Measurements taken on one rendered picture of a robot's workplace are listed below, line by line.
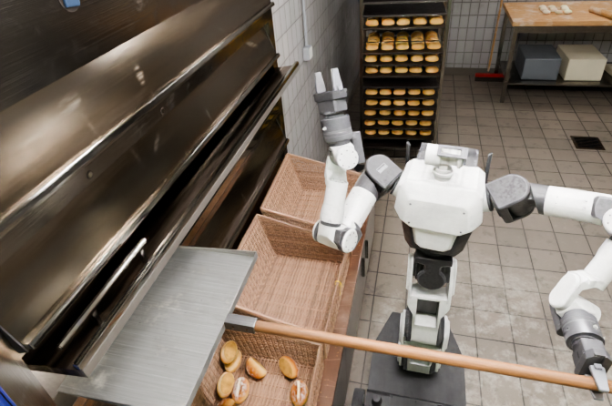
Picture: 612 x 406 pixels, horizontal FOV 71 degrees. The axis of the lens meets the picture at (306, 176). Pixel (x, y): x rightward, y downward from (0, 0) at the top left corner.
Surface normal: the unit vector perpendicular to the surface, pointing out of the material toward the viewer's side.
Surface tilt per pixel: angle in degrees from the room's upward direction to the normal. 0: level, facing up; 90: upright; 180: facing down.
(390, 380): 0
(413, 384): 0
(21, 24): 90
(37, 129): 70
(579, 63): 90
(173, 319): 1
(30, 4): 90
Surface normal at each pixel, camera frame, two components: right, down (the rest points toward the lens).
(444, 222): -0.37, 0.55
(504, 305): -0.07, -0.83
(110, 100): 0.89, -0.21
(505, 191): -0.52, -0.40
